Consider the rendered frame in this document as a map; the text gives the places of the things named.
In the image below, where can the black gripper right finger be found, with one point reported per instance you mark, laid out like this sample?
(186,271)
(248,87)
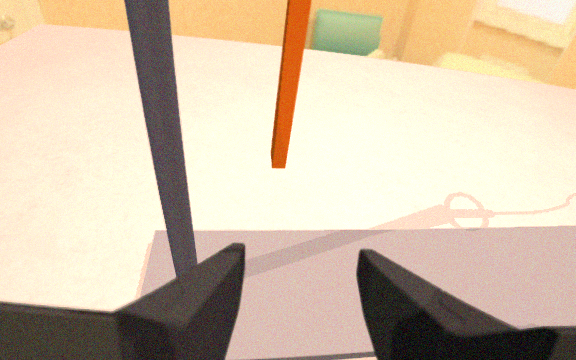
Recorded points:
(409,318)

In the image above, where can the orange handle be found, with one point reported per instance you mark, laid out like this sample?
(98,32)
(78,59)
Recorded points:
(295,32)

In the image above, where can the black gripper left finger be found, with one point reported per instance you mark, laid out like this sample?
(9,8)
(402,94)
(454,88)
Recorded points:
(192,317)

